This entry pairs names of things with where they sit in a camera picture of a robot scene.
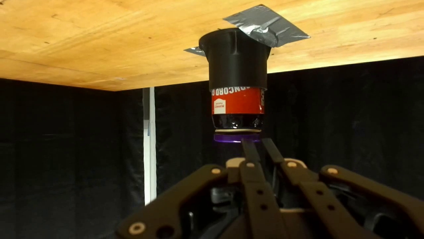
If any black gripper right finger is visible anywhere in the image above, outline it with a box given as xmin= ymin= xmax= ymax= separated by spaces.
xmin=260 ymin=137 xmax=424 ymax=239

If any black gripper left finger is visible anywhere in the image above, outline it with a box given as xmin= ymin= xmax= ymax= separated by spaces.
xmin=115 ymin=140 xmax=290 ymax=239

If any black cup with red label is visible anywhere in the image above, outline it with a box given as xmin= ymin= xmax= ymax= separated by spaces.
xmin=197 ymin=27 xmax=271 ymax=135

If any black curtain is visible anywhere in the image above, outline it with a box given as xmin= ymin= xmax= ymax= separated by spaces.
xmin=0 ymin=79 xmax=145 ymax=239
xmin=154 ymin=56 xmax=424 ymax=210

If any white vertical pole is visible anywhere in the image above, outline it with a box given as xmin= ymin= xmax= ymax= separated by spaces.
xmin=141 ymin=87 xmax=158 ymax=206

